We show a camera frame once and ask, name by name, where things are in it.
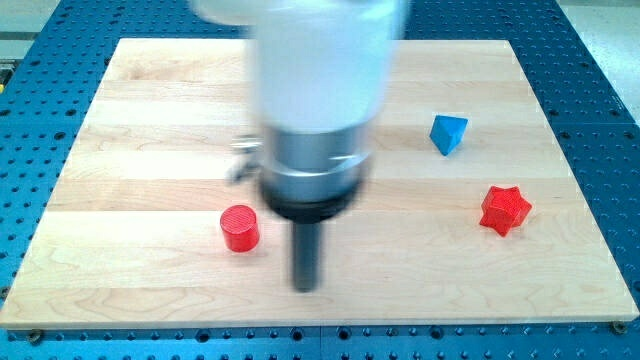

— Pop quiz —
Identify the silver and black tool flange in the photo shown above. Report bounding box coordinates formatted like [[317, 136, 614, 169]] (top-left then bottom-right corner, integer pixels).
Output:
[[227, 122, 371, 224]]

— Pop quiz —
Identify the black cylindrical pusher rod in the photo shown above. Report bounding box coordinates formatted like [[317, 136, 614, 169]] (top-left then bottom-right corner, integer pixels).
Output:
[[292, 223, 320, 292]]

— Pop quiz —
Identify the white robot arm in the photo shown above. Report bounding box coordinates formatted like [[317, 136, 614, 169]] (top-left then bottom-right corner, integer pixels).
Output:
[[191, 0, 408, 292]]

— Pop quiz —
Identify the red cylinder block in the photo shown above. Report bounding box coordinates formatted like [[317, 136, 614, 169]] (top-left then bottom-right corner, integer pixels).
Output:
[[219, 205, 260, 253]]

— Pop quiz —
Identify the blue triangular block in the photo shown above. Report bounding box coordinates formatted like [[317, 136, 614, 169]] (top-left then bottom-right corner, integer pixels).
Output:
[[429, 115, 468, 156]]

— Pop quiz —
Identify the wooden board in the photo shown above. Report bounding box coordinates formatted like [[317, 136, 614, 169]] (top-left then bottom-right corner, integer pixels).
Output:
[[1, 38, 638, 330]]

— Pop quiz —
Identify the red star block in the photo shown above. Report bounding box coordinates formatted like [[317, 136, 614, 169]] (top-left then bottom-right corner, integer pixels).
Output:
[[479, 186, 532, 237]]

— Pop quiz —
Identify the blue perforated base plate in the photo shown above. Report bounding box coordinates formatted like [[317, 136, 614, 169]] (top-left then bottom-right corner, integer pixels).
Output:
[[1, 1, 639, 359]]

